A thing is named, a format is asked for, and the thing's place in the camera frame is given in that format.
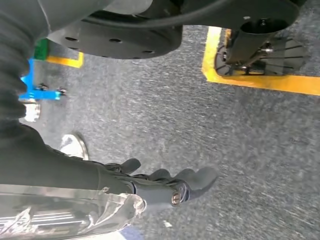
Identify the chrome stanchion with mirror base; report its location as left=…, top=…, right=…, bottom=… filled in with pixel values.
left=60, top=133, right=90, bottom=162

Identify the black robot right leg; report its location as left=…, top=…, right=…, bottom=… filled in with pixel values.
left=37, top=0, right=308, bottom=65

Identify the yellow floor tape square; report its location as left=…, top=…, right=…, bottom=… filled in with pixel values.
left=201, top=25, right=320, bottom=97

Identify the green plastic crate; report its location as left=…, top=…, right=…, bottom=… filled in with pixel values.
left=33, top=38, right=50, bottom=61

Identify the black robot right foot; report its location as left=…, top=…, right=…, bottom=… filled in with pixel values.
left=214, top=29, right=309, bottom=78

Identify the blue metal shelf rack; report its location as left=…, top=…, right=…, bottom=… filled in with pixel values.
left=18, top=58, right=68, bottom=101

